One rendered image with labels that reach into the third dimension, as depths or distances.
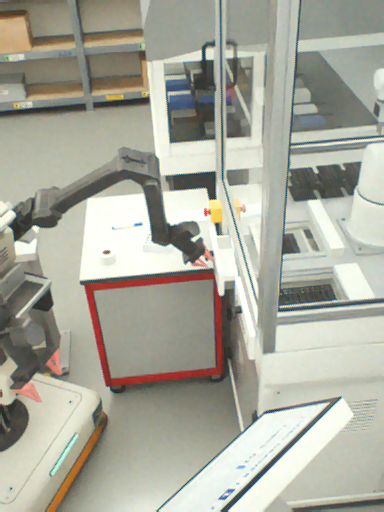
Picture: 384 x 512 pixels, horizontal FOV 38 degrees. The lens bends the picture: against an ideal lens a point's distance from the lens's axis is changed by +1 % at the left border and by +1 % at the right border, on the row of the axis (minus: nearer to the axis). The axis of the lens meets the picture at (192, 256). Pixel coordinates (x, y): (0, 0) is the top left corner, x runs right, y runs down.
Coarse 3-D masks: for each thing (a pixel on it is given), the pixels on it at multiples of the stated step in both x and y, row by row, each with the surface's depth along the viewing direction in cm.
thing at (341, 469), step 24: (240, 336) 220; (240, 360) 225; (240, 384) 236; (288, 384) 172; (312, 384) 173; (336, 384) 175; (360, 384) 176; (240, 408) 245; (264, 408) 178; (360, 408) 184; (360, 432) 192; (336, 456) 199; (360, 456) 200; (312, 480) 207; (336, 480) 209; (360, 480) 210; (288, 504) 215; (312, 504) 216
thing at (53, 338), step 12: (36, 228) 252; (36, 240) 245; (24, 252) 238; (36, 252) 240; (12, 264) 244; (24, 264) 245; (36, 264) 258; (36, 312) 262; (48, 312) 275; (48, 324) 270; (48, 336) 273; (60, 336) 299; (60, 348) 294; (60, 360) 288; (48, 372) 282
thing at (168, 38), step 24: (144, 0) 251; (168, 0) 228; (192, 0) 229; (144, 24) 233; (168, 24) 233; (192, 24) 234; (168, 48) 239; (192, 48) 240; (168, 144) 266; (192, 144) 268; (168, 168) 274; (192, 168) 275; (216, 192) 288
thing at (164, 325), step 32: (192, 192) 271; (96, 224) 252; (96, 256) 233; (128, 256) 232; (160, 256) 231; (96, 288) 226; (128, 288) 229; (160, 288) 230; (192, 288) 232; (96, 320) 237; (128, 320) 239; (160, 320) 241; (192, 320) 243; (128, 352) 251; (160, 352) 253; (192, 352) 255
